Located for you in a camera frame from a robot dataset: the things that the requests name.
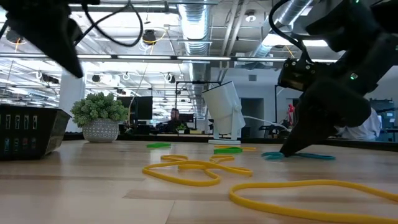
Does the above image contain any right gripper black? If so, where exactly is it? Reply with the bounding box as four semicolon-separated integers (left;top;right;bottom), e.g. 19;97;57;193
279;32;398;158

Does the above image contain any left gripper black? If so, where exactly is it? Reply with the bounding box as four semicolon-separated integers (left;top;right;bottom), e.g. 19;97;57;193
0;0;85;79

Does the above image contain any teal rubber band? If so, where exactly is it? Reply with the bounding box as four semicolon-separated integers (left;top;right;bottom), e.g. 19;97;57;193
261;151;336;161

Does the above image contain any long yellow rubber band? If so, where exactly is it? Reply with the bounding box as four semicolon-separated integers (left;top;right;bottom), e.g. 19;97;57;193
229;179;398;224

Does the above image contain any green rubber band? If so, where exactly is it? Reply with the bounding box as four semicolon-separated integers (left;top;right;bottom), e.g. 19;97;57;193
213;146;243;154
146;142;172;149

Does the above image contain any red figure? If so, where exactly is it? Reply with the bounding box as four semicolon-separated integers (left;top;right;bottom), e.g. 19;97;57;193
287;103;297;129

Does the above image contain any person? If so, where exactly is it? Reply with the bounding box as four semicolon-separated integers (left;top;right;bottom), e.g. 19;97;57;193
337;107;382;141
161;108;187;134

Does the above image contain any black ceiling device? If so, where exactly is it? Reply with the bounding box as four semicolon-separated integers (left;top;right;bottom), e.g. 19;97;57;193
5;29;22;44

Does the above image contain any blue cabinet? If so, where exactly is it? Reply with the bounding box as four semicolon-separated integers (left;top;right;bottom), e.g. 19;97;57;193
369;98;398;141

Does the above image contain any white column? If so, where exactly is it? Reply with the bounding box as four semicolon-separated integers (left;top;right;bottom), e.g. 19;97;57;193
58;70;86;133

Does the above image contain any black mesh basket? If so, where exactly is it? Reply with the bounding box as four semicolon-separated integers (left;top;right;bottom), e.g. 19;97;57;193
0;104;72;161

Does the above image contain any green potted plant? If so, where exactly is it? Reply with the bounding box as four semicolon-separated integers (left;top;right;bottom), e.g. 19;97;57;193
70;91;130;143

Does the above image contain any black computer monitor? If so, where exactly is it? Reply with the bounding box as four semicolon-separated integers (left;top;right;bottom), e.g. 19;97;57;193
117;95;154;121

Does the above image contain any white desk lamp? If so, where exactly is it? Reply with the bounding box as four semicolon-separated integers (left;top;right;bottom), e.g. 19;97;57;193
201;81;246;146

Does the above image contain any long light bar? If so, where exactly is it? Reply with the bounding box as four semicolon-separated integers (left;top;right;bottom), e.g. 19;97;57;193
0;52;338;64

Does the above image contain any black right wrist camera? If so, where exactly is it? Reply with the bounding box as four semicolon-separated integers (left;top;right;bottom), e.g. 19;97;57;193
277;58;315;91

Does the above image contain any black distant gantry frame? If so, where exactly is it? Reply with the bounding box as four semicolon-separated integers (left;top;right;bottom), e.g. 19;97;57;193
274;83;299;125

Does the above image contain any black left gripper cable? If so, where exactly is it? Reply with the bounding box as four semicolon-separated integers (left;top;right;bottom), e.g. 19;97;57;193
73;0;144;48

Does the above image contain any white lamp cable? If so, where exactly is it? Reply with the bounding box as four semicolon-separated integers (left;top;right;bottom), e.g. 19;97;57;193
242;115;292;133

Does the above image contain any silver ventilation duct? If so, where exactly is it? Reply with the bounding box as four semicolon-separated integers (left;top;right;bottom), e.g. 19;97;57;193
177;0;212;113
248;0;313;58

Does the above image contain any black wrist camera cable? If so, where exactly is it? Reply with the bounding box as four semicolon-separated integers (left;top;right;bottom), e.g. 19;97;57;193
269;0;312;63

